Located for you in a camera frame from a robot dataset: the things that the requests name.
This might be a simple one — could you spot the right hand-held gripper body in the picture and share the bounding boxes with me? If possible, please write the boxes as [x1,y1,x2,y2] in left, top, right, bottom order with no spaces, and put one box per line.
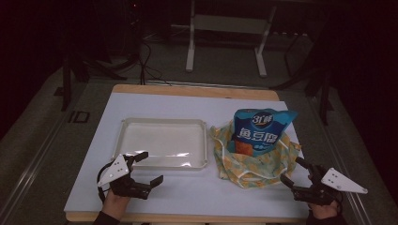
[293,165,369,206]

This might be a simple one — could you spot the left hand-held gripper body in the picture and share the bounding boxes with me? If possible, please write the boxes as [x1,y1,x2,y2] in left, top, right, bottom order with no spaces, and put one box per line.
[97,153,152,201]

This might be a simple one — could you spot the white plastic tray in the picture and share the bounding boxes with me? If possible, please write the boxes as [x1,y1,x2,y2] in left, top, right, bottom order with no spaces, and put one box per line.
[113,116,209,172]

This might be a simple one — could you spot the yellow patterned cloth bag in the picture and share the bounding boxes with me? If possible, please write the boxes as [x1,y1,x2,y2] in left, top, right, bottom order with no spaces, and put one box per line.
[208,122,303,190]

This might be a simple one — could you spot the blue snack bag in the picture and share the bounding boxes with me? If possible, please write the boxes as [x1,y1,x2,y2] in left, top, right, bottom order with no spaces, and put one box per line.
[226,108,299,158]

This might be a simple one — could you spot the person's right hand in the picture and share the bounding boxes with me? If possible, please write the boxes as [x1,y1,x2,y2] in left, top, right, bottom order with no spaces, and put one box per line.
[307,201,341,220]

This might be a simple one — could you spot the person's left hand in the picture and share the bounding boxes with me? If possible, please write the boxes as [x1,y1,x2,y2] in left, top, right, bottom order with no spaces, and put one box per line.
[100,188,131,221]

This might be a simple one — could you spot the white table mat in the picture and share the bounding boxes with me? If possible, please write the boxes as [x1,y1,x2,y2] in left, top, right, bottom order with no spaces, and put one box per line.
[64,92,310,219]

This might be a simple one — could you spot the black metal stand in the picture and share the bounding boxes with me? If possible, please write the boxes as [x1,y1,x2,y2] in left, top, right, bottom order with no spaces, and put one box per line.
[269,31,334,127]
[53,18,142,113]

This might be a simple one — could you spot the white metal stand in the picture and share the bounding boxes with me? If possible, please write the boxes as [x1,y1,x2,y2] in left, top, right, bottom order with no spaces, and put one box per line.
[185,0,278,78]

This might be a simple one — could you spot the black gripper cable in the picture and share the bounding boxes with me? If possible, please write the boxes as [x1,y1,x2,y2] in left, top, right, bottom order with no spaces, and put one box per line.
[96,161,113,203]

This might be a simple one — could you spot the black floor cables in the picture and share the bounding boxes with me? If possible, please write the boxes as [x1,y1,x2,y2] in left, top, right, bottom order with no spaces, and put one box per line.
[136,38,172,86]

